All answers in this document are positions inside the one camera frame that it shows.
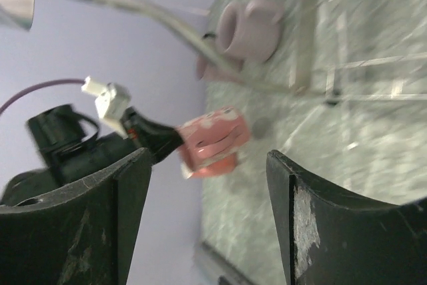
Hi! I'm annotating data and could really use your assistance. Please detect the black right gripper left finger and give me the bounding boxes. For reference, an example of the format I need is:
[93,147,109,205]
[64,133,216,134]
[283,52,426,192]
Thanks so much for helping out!
[1,148,151,284]

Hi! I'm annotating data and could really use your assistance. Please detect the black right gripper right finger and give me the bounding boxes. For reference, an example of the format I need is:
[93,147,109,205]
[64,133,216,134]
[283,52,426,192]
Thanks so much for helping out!
[266,150,426,284]

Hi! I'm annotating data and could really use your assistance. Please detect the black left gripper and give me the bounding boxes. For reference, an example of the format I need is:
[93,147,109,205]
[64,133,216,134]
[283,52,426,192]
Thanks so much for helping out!
[1,105,183,205]

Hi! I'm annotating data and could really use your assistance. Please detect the red mug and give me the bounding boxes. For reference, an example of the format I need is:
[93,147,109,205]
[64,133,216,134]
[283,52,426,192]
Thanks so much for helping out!
[176,106,251,172]

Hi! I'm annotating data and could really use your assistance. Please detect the light purple mug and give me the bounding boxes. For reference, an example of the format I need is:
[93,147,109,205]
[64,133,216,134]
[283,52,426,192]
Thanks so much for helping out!
[216,0,284,63]

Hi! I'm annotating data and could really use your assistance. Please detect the salmon pink mug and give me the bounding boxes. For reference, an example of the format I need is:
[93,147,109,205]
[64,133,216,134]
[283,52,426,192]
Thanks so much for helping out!
[181,154,238,179]

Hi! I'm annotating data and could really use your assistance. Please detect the dark mauve mug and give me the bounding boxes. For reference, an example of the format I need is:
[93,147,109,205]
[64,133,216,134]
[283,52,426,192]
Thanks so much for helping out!
[196,55,242,83]

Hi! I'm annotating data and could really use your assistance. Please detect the metal two-tier dish rack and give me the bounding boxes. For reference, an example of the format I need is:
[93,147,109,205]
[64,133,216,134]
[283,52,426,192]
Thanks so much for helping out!
[1,0,426,103]

